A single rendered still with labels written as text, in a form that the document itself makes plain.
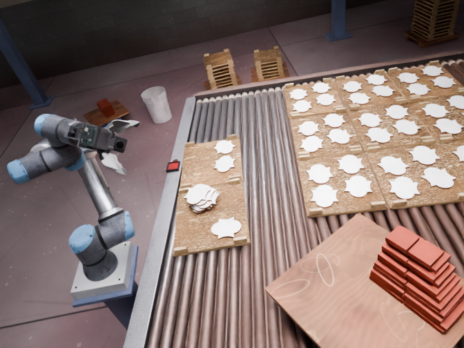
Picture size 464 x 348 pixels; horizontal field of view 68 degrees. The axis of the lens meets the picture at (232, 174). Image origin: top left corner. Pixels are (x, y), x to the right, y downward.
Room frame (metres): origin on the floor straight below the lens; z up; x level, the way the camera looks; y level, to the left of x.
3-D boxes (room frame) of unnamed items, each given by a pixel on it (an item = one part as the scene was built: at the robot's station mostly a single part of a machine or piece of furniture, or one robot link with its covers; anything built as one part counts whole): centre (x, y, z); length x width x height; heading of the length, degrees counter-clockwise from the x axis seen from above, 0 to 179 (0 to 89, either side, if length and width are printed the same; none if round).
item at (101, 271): (1.04, 0.68, 0.97); 0.15 x 0.15 x 0.10
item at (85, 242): (1.05, 0.67, 1.09); 0.13 x 0.12 x 0.14; 109
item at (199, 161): (1.61, 0.10, 0.93); 0.41 x 0.35 x 0.02; 173
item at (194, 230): (1.19, 0.15, 0.93); 0.41 x 0.35 x 0.02; 175
